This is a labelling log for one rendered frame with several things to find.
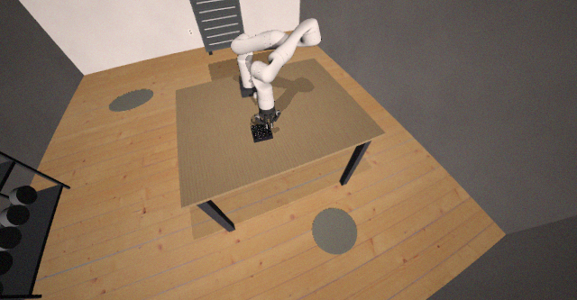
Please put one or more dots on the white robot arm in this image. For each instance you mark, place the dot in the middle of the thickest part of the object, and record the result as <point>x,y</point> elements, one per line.
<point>270,40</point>

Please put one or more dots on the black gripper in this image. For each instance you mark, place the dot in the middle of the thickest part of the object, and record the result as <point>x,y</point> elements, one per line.
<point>267,114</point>

